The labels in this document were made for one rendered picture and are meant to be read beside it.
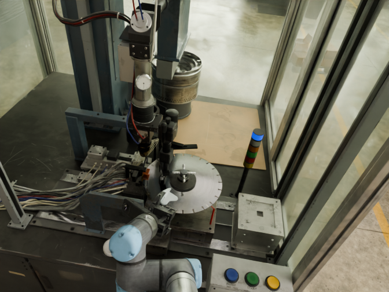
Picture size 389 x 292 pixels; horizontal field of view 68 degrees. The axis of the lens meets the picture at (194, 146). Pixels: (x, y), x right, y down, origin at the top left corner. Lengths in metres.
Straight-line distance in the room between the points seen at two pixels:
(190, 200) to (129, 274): 0.45
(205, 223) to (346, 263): 1.44
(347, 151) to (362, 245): 1.84
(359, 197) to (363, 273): 1.72
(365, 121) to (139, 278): 0.66
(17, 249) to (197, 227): 0.70
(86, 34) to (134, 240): 1.04
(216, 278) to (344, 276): 1.45
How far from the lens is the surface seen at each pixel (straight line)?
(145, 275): 0.80
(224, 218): 1.37
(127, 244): 0.74
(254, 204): 1.27
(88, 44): 1.53
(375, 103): 0.75
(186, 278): 0.76
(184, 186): 1.18
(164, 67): 1.28
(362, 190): 0.78
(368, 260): 2.57
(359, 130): 0.79
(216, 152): 1.66
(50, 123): 1.90
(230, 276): 1.07
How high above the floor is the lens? 1.86
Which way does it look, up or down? 41 degrees down
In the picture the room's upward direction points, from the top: 8 degrees clockwise
